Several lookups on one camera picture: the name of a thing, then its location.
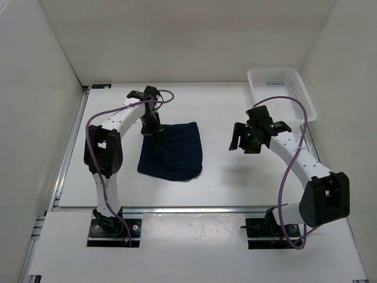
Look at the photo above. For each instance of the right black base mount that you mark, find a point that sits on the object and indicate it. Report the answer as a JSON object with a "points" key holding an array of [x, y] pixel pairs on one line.
{"points": [[263, 229]]}

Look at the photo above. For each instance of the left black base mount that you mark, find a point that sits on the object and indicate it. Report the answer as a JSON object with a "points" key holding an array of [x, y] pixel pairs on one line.
{"points": [[113, 233]]}

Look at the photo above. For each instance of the navy blue shorts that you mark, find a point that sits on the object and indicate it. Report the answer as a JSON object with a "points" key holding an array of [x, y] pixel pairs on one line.
{"points": [[175, 154]]}

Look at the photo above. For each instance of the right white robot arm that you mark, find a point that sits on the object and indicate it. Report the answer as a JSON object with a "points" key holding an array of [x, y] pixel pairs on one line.
{"points": [[326, 194]]}

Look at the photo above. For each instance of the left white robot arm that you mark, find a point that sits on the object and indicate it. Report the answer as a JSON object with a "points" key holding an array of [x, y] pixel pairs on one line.
{"points": [[103, 152]]}

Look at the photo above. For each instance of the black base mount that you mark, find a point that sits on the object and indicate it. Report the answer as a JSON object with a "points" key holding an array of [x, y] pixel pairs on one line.
{"points": [[263, 229], [113, 233]]}

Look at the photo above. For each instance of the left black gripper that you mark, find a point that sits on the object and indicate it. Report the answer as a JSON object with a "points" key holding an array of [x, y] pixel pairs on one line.
{"points": [[156, 128]]}

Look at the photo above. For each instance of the aluminium left side rail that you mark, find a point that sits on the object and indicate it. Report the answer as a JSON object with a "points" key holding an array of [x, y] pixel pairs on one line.
{"points": [[63, 168]]}

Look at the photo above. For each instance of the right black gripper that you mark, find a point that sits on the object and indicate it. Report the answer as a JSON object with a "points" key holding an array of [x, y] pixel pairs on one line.
{"points": [[240, 130]]}

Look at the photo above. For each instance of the aluminium right side rail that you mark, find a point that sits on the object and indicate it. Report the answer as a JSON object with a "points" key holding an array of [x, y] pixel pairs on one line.
{"points": [[310, 145]]}

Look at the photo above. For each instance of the aluminium rail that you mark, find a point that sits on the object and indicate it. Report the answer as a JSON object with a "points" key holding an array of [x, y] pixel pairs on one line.
{"points": [[193, 209], [310, 145], [63, 168]]}

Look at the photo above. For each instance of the aluminium front rail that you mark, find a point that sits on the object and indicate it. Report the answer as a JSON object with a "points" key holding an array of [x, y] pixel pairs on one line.
{"points": [[193, 209]]}

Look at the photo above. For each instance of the white plastic mesh basket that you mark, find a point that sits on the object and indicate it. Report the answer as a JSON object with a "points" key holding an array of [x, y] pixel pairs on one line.
{"points": [[288, 90]]}

